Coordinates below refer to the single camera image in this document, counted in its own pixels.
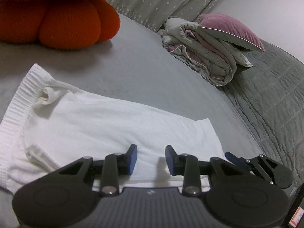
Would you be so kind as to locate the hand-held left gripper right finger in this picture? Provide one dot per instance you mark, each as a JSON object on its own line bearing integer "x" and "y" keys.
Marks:
{"x": 169, "y": 159}

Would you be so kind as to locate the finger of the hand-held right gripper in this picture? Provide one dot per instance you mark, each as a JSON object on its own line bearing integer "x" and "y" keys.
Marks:
{"x": 231, "y": 158}

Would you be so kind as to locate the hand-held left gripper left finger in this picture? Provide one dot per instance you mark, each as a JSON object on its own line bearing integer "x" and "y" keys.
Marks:
{"x": 133, "y": 158}

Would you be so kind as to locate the white shorts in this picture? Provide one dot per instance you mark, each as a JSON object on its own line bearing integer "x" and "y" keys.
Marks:
{"x": 95, "y": 123}

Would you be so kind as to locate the grey quilted bedspread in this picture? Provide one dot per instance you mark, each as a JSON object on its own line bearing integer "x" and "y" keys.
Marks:
{"x": 273, "y": 95}

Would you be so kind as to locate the grey velvet bed sheet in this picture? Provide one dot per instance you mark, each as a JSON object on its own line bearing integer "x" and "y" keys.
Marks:
{"x": 130, "y": 64}

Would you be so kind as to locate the folded grey pink quilt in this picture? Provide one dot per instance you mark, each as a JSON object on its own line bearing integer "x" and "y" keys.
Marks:
{"x": 201, "y": 57}

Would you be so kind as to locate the purple pillow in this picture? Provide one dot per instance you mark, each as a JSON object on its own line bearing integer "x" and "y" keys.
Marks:
{"x": 225, "y": 26}

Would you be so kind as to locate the orange pumpkin plush pillow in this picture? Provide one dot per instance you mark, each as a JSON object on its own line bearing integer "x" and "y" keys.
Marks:
{"x": 71, "y": 21}

